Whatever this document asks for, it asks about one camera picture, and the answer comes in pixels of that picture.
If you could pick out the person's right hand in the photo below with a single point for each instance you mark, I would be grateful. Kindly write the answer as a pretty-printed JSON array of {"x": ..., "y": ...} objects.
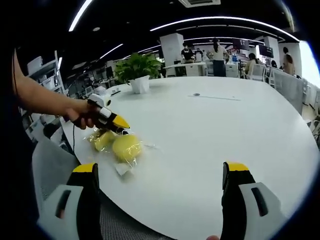
[{"x": 213, "y": 237}]

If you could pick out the person's left hand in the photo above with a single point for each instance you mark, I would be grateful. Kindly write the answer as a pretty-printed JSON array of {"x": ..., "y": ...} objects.
[{"x": 82, "y": 116}]

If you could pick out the person's dark shirt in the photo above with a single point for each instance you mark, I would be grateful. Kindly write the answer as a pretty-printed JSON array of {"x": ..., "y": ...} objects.
[{"x": 15, "y": 162}]

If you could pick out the straight ceiling light strip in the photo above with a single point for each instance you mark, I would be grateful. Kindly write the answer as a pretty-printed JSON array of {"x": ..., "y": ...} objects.
[{"x": 79, "y": 15}]

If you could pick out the metal storage shelf rack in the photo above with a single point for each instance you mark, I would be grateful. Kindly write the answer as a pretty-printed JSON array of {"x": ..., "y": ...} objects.
[{"x": 42, "y": 72}]

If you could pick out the grey desk partition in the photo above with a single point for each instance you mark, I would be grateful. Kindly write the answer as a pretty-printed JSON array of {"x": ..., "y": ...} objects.
[{"x": 287, "y": 92}]

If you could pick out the curved ceiling light strip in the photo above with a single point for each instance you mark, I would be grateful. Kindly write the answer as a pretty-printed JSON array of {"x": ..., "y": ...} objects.
[{"x": 225, "y": 19}]

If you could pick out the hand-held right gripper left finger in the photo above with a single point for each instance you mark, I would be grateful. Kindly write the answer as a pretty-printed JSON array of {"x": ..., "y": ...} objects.
[{"x": 86, "y": 200}]

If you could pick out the white counter desk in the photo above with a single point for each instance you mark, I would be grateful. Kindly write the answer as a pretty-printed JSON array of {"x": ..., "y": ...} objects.
[{"x": 186, "y": 68}]

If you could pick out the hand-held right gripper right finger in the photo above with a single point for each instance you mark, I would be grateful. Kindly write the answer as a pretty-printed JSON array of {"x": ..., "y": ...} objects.
[{"x": 237, "y": 200}]

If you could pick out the green potted plant white pot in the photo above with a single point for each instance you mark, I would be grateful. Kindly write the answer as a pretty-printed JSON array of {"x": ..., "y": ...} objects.
[{"x": 137, "y": 68}]

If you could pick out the clear plastic bag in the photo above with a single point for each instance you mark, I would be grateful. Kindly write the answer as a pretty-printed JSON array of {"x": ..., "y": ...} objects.
[{"x": 125, "y": 168}]

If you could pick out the square yellow silicone block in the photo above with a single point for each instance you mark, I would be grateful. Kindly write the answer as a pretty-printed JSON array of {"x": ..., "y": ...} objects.
[{"x": 103, "y": 141}]

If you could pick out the round yellow silicone block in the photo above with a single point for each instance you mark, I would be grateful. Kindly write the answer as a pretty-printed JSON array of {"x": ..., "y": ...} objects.
[{"x": 127, "y": 148}]

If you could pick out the grey mesh office chair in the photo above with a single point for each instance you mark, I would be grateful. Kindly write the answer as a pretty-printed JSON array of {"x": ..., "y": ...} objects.
[{"x": 52, "y": 165}]

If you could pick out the white square pillar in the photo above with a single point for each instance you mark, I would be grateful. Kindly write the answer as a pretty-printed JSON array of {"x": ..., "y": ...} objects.
[{"x": 172, "y": 50}]

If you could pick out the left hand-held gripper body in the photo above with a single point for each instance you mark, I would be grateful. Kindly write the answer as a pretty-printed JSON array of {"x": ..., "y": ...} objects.
[{"x": 98, "y": 100}]

